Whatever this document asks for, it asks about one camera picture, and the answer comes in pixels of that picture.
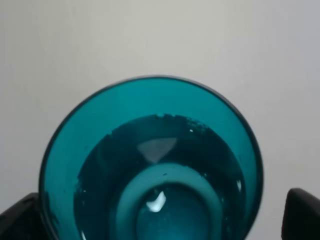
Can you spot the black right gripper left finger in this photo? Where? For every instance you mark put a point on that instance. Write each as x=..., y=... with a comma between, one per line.
x=22, y=221

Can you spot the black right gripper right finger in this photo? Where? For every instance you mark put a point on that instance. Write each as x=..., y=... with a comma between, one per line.
x=301, y=218

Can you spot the teal transparent plastic cup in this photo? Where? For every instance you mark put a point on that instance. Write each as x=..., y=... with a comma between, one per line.
x=151, y=158

